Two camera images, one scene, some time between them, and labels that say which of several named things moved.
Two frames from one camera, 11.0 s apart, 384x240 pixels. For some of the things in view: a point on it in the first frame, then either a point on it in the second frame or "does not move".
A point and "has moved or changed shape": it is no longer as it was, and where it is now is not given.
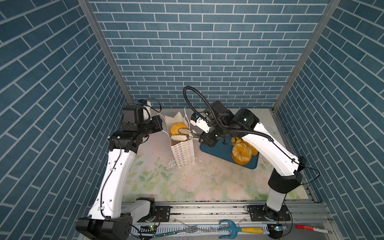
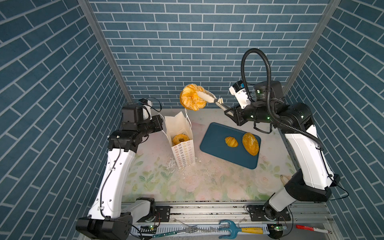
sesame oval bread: (255, 151) does not move
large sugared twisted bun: (241, 153) → (189, 98)
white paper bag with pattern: (183, 151) does not move
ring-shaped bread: (175, 127) → (176, 138)
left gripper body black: (152, 126) does not move
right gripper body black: (210, 137) → (250, 113)
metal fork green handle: (190, 229) does not move
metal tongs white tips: (182, 137) has moved or changed shape
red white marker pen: (312, 228) does not move
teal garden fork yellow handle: (233, 229) does not move
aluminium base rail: (237, 213) does not move
